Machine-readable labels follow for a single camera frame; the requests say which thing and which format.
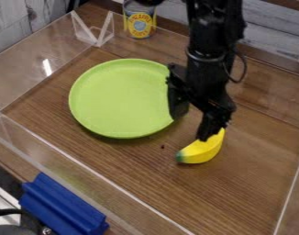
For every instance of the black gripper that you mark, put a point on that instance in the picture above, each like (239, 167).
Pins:
(199, 85)

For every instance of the yellow toy banana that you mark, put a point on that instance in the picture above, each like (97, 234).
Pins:
(201, 151)

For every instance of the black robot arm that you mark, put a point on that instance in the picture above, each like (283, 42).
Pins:
(216, 27)

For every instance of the green round plate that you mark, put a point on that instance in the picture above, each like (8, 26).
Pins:
(117, 99)

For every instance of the yellow labelled tin can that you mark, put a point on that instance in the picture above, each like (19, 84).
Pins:
(139, 19)

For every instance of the blue plastic clamp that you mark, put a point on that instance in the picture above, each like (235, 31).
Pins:
(67, 214)

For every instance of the clear acrylic corner bracket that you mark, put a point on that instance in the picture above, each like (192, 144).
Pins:
(93, 35)

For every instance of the clear acrylic tray wall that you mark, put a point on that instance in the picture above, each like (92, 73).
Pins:
(29, 155)

